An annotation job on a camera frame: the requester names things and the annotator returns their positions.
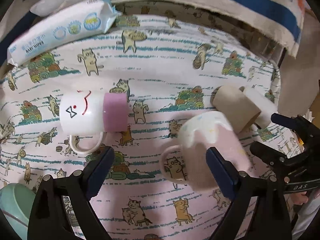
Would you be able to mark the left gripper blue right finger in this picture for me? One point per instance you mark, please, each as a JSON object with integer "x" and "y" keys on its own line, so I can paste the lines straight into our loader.
{"x": 223, "y": 171}

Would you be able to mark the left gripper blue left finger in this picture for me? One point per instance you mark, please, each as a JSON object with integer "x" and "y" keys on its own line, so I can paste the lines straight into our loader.
{"x": 96, "y": 171}

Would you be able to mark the pink and white mug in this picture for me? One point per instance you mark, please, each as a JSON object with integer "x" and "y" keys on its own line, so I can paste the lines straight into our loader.
{"x": 204, "y": 142}

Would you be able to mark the beige paper cup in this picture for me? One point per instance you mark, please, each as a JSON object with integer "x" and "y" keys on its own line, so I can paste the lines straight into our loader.
{"x": 238, "y": 109}

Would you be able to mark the mint green cup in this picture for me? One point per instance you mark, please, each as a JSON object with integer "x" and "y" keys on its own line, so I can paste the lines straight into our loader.
{"x": 16, "y": 203}

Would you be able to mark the right hand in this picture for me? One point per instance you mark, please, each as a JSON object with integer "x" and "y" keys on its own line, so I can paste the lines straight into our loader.
{"x": 309, "y": 204}

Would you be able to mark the white mug with pink base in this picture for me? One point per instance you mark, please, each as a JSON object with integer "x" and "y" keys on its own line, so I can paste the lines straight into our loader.
{"x": 87, "y": 113}

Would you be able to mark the cat print bed sheet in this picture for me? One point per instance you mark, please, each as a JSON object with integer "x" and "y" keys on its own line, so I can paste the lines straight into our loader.
{"x": 168, "y": 75}

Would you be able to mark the baby wipes pack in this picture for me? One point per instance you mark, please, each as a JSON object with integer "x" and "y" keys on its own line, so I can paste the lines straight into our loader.
{"x": 81, "y": 20}

